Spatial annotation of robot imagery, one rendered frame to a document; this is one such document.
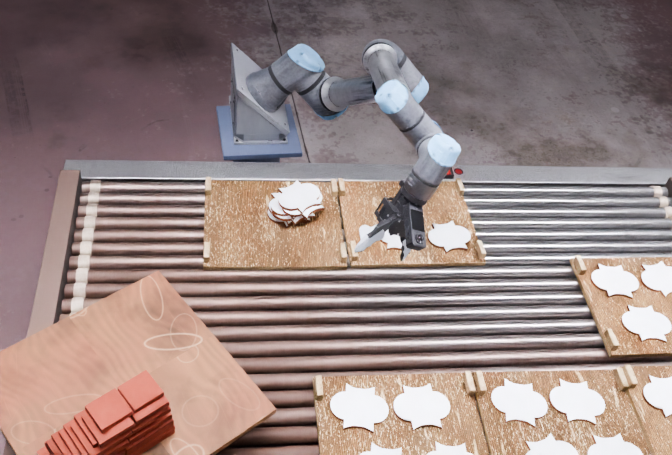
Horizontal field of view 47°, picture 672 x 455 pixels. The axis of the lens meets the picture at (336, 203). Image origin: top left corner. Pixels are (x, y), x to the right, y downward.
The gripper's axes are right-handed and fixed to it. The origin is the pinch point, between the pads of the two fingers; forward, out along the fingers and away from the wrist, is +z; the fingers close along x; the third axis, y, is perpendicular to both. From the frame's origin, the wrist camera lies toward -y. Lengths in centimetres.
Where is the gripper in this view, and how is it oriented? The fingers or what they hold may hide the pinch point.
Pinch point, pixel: (379, 258)
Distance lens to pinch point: 194.6
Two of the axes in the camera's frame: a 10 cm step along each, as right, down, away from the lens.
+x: -8.2, -1.9, -5.4
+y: -3.3, -6.1, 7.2
